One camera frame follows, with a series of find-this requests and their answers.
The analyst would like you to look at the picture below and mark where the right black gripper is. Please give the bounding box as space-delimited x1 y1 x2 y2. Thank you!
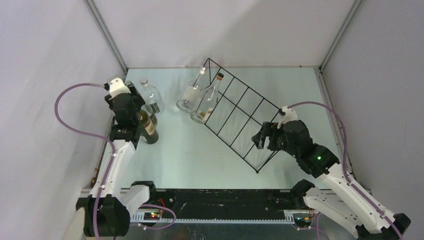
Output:
251 121 300 158

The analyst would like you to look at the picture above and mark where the short clear bottle white cap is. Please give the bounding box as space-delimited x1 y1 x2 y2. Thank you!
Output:
139 77 165 115

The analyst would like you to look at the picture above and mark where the dark green wine bottle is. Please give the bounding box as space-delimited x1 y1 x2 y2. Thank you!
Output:
138 110 159 145

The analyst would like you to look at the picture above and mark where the clear bottle white frosted label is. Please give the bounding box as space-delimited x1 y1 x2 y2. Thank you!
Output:
175 66 209 113

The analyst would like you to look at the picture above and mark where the clear bottle cork stopper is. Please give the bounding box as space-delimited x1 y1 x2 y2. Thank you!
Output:
190 72 224 124

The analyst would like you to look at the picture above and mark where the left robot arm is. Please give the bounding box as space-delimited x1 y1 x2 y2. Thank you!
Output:
76 78 158 240

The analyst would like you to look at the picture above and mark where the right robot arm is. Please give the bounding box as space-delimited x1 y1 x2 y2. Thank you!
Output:
251 120 412 240

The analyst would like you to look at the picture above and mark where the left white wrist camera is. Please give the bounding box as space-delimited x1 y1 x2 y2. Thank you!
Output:
103 75 131 98

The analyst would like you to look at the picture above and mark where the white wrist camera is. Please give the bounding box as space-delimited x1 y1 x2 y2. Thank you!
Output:
277 105 298 129
103 75 131 98

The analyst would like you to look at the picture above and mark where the black wire wine rack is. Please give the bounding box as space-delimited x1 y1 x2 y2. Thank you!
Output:
204 58 279 173

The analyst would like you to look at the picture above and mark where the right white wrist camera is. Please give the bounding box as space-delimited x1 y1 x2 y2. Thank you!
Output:
277 105 298 129

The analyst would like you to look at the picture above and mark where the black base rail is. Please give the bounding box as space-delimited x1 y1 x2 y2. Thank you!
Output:
76 180 375 233

